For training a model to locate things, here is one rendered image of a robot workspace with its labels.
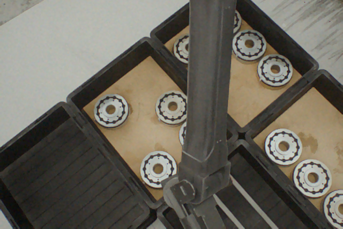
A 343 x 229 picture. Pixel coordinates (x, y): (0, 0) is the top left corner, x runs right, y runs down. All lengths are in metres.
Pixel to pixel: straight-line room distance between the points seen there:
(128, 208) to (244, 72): 0.52
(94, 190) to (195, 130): 0.62
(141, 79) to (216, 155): 0.65
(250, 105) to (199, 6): 0.70
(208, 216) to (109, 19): 0.96
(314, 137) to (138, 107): 0.52
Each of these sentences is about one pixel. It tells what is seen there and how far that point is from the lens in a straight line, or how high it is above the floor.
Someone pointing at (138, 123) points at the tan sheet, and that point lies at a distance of 1.22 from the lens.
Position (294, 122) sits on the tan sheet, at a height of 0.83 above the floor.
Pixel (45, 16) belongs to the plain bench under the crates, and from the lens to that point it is 1.60.
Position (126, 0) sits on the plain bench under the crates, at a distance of 1.55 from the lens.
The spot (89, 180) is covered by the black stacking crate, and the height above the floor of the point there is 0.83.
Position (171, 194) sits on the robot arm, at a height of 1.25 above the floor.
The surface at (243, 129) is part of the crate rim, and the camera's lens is 1.10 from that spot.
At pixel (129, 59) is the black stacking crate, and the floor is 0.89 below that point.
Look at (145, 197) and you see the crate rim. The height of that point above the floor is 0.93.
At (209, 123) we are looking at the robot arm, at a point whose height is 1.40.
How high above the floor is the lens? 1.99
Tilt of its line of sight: 71 degrees down
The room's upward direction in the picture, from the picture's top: 11 degrees counter-clockwise
